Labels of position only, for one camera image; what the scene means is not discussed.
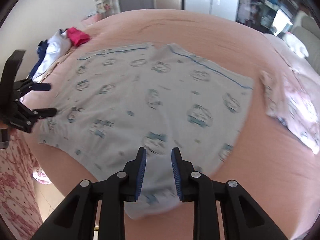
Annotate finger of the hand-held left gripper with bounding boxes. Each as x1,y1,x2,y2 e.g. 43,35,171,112
12,100,58,127
14,79,52,98

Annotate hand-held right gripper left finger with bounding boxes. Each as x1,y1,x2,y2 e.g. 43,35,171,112
31,147,147,240

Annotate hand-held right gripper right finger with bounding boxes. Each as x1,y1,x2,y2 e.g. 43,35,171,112
171,147,288,240

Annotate light blue printed pajama shorts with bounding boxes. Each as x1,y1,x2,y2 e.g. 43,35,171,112
37,42,254,220

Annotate pile of clothes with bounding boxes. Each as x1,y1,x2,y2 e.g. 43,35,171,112
32,29,75,83

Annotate navy garment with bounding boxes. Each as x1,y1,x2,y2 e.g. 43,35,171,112
29,39,49,80

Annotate pink floral slipper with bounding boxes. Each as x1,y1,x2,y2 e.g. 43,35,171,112
32,167,52,185

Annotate person's floral pajamas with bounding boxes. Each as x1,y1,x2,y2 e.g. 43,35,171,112
0,130,44,240

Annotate pink bed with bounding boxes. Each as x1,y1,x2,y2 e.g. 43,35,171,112
19,9,320,240

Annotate pink printed pajama garment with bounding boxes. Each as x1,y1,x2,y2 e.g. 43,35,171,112
260,70,320,155

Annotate pale pink pillow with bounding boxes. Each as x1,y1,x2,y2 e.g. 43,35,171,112
262,32,318,80

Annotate white plush toy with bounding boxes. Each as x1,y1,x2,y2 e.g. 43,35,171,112
282,34,309,58

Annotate black glass wardrobe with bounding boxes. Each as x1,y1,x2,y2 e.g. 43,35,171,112
236,0,304,34

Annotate arched standing mirror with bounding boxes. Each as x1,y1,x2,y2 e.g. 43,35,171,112
271,4,302,37

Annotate grey padded headboard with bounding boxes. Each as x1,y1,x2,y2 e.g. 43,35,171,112
291,12,318,53

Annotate white wire shelf rack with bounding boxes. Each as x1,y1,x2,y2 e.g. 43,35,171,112
92,0,120,14

